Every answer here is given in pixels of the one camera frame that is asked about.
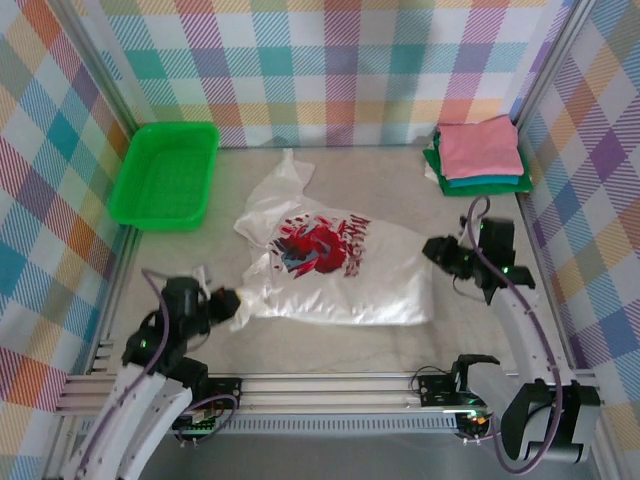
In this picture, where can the white t-shirt with red print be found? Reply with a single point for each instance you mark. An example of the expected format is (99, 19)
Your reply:
(350, 280)

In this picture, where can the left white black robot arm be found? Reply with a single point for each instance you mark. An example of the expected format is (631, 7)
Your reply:
(135, 400)

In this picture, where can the green folded t-shirt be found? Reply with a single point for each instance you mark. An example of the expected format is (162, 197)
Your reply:
(490, 190)

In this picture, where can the teal folded t-shirt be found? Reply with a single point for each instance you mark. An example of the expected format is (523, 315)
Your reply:
(480, 179)

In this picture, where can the pink folded t-shirt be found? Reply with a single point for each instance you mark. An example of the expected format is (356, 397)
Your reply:
(480, 147)

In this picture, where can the green plastic basket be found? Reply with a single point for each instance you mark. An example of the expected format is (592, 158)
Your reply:
(162, 175)

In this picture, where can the aluminium side rail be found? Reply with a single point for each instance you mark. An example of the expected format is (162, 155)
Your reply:
(554, 300)
(115, 295)

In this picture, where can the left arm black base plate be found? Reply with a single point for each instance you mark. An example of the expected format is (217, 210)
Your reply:
(225, 390)

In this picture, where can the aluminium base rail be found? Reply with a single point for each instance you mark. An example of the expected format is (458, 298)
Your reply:
(325, 387)

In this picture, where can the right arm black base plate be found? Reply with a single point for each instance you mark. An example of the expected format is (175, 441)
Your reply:
(435, 390)

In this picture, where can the aluminium frame post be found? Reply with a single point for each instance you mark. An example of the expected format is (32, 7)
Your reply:
(102, 67)
(549, 65)

